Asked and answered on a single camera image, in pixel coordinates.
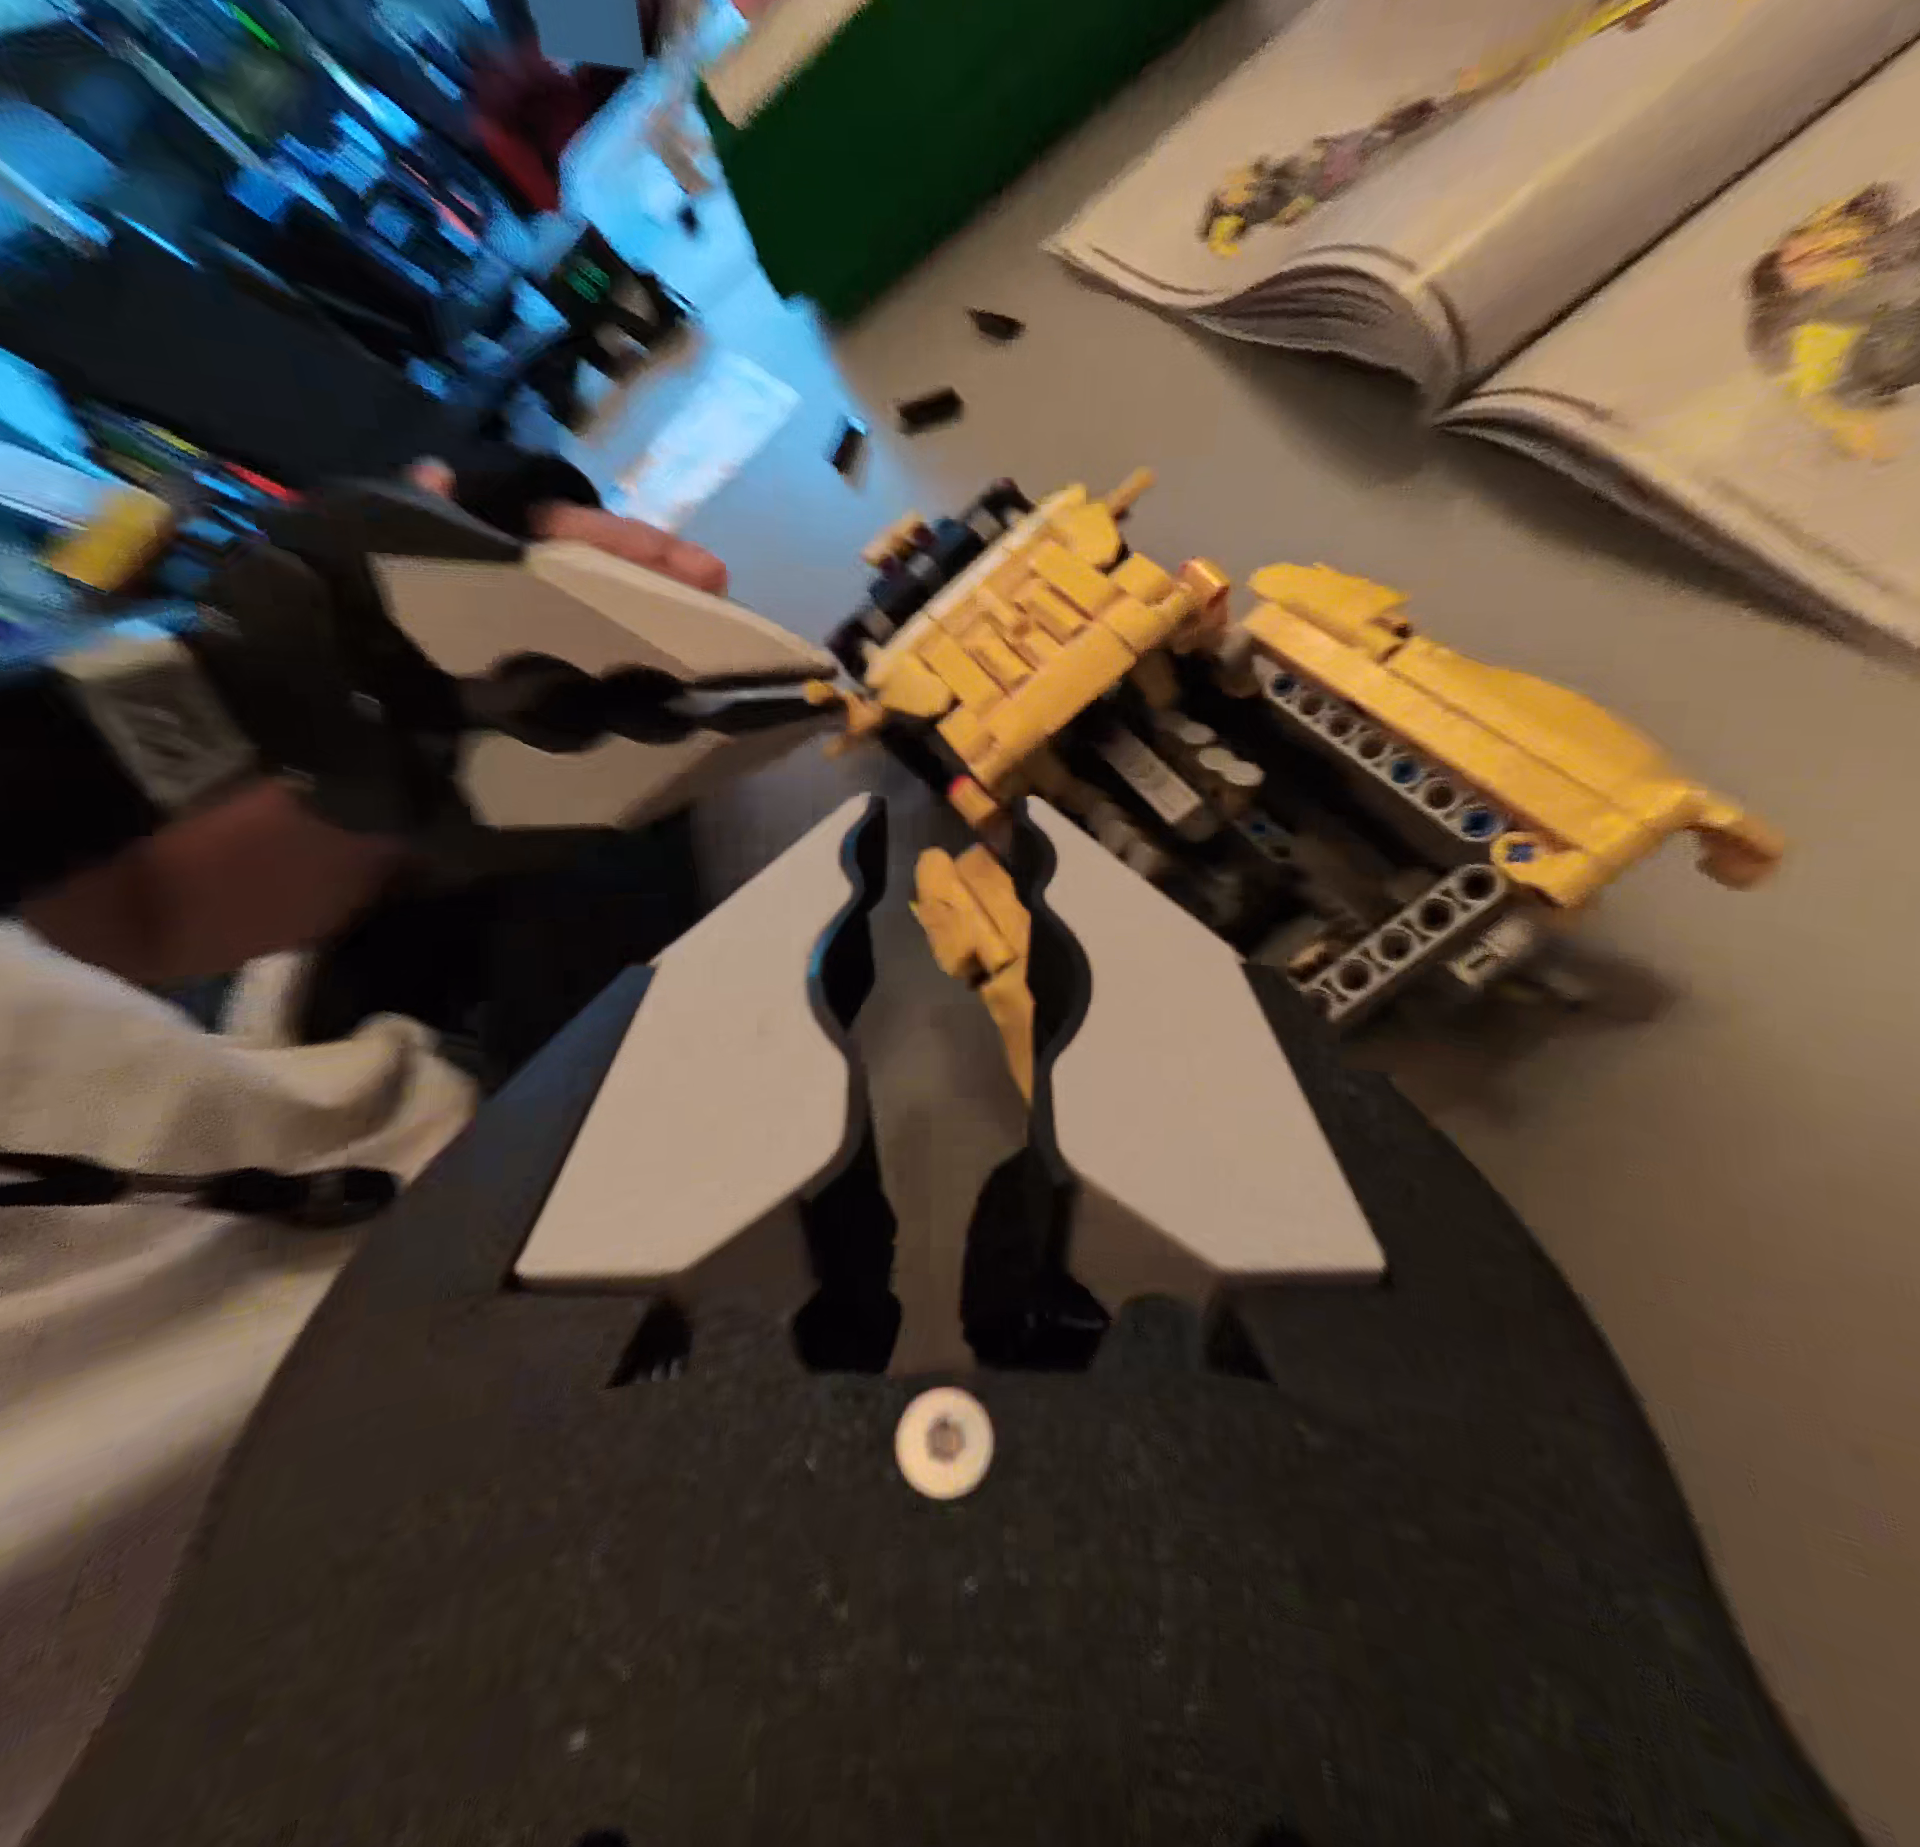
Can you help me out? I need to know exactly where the yellow toy brick model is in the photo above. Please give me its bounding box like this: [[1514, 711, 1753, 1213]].
[[810, 467, 1788, 1115]]

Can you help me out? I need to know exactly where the open instruction booklet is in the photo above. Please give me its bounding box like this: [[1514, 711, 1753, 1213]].
[[1042, 0, 1920, 651]]

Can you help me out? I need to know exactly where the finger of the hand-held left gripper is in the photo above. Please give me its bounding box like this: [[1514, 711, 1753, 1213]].
[[450, 684, 844, 833], [373, 534, 844, 709]]

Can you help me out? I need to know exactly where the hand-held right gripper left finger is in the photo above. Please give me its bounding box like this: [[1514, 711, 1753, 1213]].
[[515, 794, 905, 1340]]

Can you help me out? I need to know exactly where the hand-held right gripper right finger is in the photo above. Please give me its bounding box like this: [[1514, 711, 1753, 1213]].
[[960, 797, 1389, 1331]]

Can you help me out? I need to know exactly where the person's left forearm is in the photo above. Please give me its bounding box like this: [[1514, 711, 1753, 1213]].
[[21, 783, 504, 985]]

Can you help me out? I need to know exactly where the green box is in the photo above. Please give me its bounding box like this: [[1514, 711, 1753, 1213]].
[[696, 0, 1250, 325]]

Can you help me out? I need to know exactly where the person's left hand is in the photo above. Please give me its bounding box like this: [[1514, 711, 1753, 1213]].
[[528, 504, 733, 601]]

